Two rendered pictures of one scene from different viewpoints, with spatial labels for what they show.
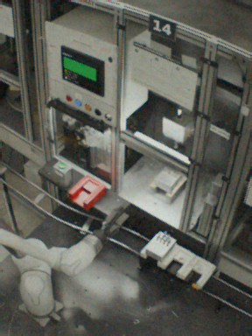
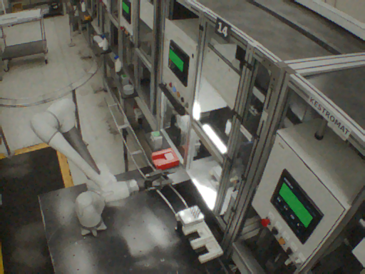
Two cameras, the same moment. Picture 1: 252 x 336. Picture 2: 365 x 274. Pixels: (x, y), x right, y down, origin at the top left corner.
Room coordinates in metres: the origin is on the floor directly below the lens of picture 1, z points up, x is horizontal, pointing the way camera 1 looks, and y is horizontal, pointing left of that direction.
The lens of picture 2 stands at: (0.29, -0.60, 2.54)
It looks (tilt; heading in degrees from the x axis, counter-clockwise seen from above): 41 degrees down; 27
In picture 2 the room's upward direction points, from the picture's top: 6 degrees clockwise
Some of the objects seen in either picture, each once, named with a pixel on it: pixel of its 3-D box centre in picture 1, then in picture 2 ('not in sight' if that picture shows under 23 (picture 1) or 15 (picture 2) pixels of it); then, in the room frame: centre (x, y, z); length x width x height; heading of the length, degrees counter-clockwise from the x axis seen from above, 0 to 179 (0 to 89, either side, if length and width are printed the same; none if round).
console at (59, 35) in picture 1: (94, 61); (194, 62); (1.90, 0.17, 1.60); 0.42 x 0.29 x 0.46; 55
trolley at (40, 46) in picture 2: not in sight; (22, 38); (3.03, 3.98, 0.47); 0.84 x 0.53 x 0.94; 139
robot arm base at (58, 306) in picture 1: (43, 307); (90, 222); (1.05, 0.40, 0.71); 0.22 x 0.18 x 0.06; 55
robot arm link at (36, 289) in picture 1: (36, 291); (88, 207); (1.08, 0.42, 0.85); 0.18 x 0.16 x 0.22; 8
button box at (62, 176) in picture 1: (64, 172); (157, 140); (1.76, 0.33, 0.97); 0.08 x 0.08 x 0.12; 55
